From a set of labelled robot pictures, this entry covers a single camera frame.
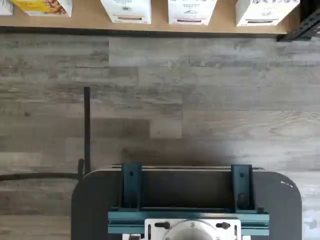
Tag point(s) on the white box yellow strip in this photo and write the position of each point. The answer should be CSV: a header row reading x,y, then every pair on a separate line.
x,y
126,11

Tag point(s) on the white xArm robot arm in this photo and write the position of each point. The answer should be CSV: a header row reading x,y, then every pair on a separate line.
x,y
191,232

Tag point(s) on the brown shelf board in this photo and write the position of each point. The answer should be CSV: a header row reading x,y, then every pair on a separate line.
x,y
160,28

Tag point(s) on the white box pink strip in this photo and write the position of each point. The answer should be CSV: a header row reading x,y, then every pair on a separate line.
x,y
191,11

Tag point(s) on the white box dark strip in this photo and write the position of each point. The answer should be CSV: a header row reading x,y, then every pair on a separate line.
x,y
266,12

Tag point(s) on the yellow nut snack box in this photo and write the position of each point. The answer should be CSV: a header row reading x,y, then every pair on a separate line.
x,y
45,6

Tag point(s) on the plain white box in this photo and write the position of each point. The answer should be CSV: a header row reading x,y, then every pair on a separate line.
x,y
5,6

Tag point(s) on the teal metal frame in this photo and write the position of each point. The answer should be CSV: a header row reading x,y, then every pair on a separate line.
x,y
130,190

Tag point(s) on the dark grey robot base plate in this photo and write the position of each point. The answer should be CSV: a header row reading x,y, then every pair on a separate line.
x,y
92,200

